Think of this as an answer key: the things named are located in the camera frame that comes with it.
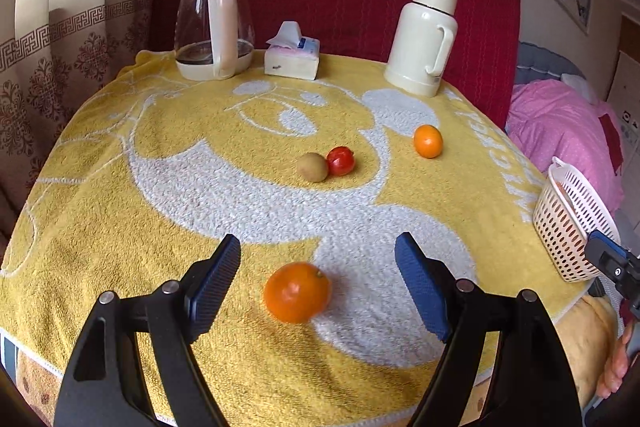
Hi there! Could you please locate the far red tomato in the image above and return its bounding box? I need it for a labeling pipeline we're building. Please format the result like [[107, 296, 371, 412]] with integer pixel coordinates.
[[326, 146, 356, 176]]

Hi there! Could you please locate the yellow cartoon towel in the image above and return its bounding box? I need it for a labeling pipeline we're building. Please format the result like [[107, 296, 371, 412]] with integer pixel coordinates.
[[1, 54, 608, 426]]

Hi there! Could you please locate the tissue box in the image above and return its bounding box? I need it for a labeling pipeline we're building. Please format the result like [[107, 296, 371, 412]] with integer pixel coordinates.
[[264, 20, 320, 80]]

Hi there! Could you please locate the pink bedding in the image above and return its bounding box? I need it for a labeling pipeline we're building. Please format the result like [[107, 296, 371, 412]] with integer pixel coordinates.
[[506, 79, 624, 212]]

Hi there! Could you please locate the person's right hand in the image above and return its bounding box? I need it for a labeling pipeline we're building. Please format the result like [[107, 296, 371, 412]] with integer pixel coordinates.
[[596, 324, 634, 399]]

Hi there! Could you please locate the large orange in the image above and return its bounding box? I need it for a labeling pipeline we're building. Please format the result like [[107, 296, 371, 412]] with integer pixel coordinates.
[[262, 262, 332, 324]]

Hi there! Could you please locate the far tan kiwi fruit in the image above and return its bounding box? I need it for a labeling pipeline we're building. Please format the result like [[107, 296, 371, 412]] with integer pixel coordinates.
[[296, 153, 329, 183]]

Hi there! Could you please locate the beige patterned curtain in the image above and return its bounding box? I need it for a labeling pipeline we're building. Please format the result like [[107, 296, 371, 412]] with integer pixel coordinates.
[[1, 0, 152, 245]]

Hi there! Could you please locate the white plastic basket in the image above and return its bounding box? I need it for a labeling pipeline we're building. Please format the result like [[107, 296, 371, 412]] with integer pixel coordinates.
[[533, 157, 620, 283]]

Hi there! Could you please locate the glass electric kettle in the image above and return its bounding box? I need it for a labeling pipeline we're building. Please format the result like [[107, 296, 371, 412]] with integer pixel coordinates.
[[174, 0, 255, 81]]

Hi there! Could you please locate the orange printed plastic bag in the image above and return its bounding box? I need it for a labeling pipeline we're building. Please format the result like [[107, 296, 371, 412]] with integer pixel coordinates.
[[550, 179, 585, 229]]

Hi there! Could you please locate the cream thermos flask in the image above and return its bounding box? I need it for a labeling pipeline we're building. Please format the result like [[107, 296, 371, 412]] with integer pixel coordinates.
[[384, 0, 458, 98]]

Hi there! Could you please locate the small orange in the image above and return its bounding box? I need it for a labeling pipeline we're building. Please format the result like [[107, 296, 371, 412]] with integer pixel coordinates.
[[413, 124, 444, 159]]

